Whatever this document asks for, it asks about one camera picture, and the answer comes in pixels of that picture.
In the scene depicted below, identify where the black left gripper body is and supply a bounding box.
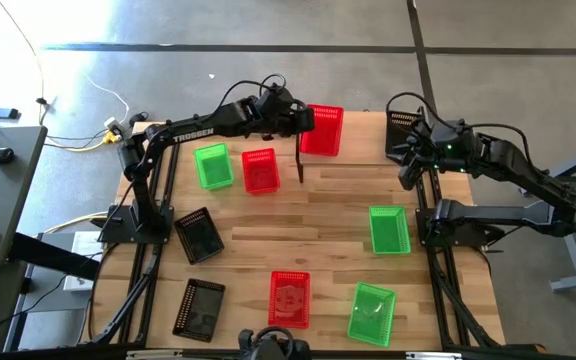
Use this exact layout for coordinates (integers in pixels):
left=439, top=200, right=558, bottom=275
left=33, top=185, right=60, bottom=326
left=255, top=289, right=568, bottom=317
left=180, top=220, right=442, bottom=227
left=255, top=89, right=302, bottom=139

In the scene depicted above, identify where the red slotted plastic basket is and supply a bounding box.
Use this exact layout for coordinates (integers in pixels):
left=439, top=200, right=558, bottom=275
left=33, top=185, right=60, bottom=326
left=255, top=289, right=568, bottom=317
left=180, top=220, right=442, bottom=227
left=241, top=147, right=282, bottom=195
left=299, top=103, right=345, bottom=157
left=267, top=270, right=312, bottom=330

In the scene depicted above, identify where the yellow cable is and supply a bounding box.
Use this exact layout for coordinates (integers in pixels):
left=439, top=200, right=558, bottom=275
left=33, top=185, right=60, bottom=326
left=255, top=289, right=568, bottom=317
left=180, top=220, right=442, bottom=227
left=42, top=130, right=120, bottom=154
left=42, top=211, right=110, bottom=235

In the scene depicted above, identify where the black aluminium rig frame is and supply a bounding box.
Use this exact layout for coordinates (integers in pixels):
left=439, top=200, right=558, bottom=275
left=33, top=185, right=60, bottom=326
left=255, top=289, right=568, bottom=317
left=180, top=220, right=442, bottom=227
left=82, top=142, right=544, bottom=360

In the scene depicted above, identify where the white cable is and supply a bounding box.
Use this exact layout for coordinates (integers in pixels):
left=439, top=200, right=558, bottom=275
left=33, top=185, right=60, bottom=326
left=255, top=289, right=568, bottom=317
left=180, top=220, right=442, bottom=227
left=81, top=72, right=131, bottom=125

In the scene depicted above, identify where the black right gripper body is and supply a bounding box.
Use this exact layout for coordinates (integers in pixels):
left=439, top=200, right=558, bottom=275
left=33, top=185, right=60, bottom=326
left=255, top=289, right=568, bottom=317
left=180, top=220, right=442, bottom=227
left=417, top=119, right=477, bottom=174

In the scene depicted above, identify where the green slotted plastic basket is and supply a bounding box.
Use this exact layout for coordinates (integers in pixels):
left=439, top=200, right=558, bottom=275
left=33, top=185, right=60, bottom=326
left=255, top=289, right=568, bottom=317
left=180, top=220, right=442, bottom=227
left=193, top=142, right=235, bottom=191
left=346, top=281, right=398, bottom=348
left=368, top=205, right=413, bottom=256

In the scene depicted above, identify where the black slotted plastic basket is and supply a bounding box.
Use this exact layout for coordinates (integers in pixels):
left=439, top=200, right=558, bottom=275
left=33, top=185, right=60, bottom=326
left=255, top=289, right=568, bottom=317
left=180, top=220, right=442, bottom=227
left=385, top=109, right=427, bottom=166
left=171, top=277, right=227, bottom=344
left=173, top=206, right=226, bottom=266

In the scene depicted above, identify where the white power strip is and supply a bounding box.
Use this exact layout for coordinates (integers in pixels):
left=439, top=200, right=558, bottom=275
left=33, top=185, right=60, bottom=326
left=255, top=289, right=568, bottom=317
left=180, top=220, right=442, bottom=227
left=103, top=116, right=123, bottom=137

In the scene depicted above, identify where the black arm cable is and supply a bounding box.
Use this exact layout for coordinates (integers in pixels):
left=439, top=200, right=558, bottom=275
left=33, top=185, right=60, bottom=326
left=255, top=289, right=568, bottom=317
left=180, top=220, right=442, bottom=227
left=385, top=91, right=537, bottom=169
left=215, top=73, right=289, bottom=119

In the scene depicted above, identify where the metal table leg frame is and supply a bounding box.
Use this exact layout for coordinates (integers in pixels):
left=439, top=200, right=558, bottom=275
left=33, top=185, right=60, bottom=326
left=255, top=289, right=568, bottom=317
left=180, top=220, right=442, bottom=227
left=517, top=139, right=576, bottom=294

